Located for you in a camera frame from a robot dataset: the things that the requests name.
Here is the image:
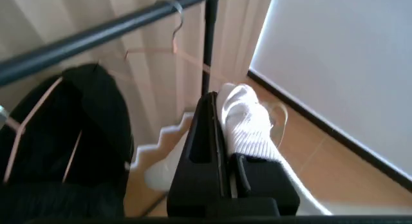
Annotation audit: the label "white garment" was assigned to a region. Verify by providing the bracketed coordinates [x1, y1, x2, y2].
[144, 82, 332, 216]

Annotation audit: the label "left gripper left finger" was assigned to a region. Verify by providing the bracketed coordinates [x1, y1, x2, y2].
[166, 91, 232, 218]

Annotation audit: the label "black clothes rack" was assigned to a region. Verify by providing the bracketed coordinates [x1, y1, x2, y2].
[0, 0, 232, 97]

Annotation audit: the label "black shorts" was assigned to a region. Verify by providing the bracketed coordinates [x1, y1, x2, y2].
[0, 62, 135, 218]

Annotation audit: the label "beige curtain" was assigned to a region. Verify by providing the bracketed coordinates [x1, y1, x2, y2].
[0, 0, 274, 160]

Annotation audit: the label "pink clothes hanger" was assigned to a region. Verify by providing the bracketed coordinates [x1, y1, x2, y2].
[3, 76, 83, 183]
[124, 0, 226, 83]

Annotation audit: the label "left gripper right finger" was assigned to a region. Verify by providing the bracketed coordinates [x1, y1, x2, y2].
[230, 153, 301, 216]

